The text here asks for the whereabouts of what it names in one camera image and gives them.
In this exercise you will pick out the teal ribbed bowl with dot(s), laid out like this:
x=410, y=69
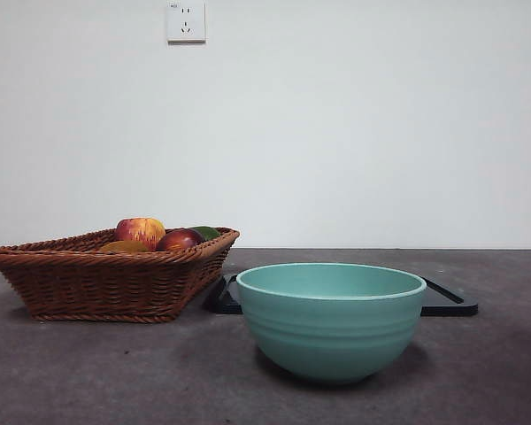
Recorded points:
x=332, y=336

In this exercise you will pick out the white wall socket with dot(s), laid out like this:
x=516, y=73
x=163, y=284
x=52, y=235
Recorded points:
x=186, y=22

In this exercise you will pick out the red yellow apple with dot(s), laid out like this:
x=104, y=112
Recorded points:
x=137, y=230

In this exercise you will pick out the green avocado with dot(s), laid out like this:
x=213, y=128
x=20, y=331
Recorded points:
x=208, y=232

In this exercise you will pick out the brownish yellow round fruit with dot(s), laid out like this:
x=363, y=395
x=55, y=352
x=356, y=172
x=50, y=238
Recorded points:
x=124, y=246

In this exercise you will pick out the dark teal rectangular tray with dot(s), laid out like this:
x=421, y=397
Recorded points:
x=447, y=305

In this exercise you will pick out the brown wicker basket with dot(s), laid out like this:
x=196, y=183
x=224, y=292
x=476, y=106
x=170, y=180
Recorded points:
x=93, y=283

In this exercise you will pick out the dark red apple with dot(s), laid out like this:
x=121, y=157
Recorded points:
x=177, y=241

